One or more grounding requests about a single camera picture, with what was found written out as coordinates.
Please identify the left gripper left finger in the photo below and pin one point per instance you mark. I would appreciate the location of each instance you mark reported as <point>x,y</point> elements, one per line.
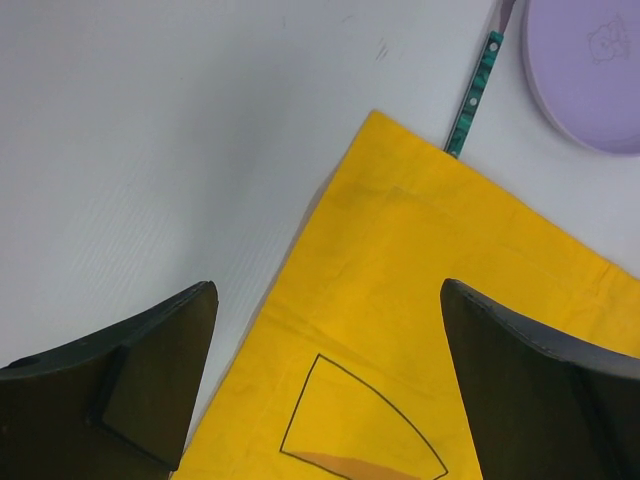
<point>115,404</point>

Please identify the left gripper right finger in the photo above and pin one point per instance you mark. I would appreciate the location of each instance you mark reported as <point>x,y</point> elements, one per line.
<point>540,403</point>

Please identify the yellow Pikachu cloth placemat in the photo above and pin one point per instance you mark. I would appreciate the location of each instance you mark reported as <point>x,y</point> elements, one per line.
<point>346,372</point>

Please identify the purple plastic plate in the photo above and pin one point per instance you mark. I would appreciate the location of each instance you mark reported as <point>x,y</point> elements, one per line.
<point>581,60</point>

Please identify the fork with green handle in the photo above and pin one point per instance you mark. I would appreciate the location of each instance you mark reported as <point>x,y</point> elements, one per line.
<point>479,78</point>

